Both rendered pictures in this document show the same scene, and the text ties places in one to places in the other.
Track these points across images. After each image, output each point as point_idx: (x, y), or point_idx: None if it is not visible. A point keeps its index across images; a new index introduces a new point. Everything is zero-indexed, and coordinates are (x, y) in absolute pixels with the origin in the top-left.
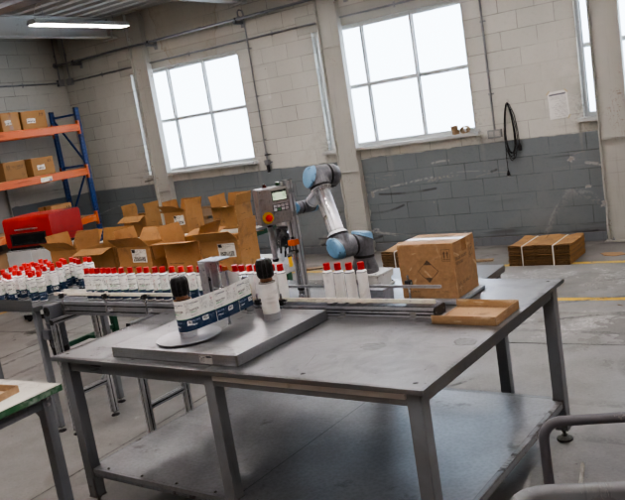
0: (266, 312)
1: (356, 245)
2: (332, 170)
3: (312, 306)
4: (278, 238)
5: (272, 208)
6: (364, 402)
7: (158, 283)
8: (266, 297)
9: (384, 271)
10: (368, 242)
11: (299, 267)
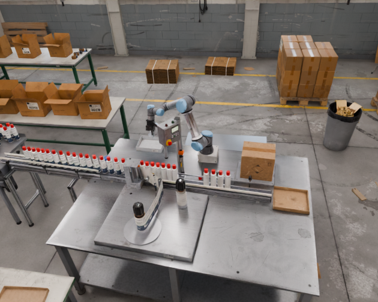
0: (180, 205)
1: (207, 142)
2: (193, 100)
3: (196, 188)
4: (150, 127)
5: (170, 136)
6: None
7: (84, 162)
8: (182, 199)
9: (216, 150)
10: (211, 139)
11: (183, 163)
